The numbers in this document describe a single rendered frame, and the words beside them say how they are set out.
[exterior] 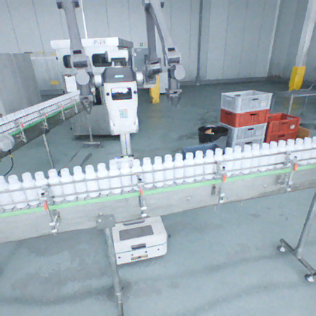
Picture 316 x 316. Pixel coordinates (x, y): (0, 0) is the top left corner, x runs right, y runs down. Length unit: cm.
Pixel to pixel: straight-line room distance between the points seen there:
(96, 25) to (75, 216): 1227
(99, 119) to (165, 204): 386
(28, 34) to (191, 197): 1273
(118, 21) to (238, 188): 1230
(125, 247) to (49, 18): 1230
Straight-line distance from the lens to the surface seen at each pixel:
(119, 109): 163
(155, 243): 200
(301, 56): 1107
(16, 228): 134
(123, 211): 123
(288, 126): 423
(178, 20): 1383
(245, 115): 350
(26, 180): 121
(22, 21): 1355
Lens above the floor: 165
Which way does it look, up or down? 25 degrees down
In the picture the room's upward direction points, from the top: 2 degrees counter-clockwise
